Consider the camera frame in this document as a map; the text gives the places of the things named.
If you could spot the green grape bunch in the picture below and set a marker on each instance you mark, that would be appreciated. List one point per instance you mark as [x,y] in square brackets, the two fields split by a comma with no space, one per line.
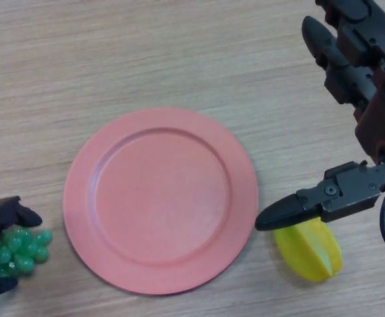
[20,251]

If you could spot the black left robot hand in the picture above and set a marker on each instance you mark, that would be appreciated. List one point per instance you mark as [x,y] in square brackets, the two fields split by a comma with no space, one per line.
[0,214]

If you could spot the pink round plate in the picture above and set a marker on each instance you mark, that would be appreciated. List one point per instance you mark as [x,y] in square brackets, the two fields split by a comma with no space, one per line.
[160,201]

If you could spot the yellow starfruit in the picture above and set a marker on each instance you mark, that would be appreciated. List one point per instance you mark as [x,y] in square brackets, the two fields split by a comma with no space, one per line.
[306,254]

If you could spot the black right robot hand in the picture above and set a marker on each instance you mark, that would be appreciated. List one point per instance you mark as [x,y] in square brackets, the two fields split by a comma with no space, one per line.
[380,119]

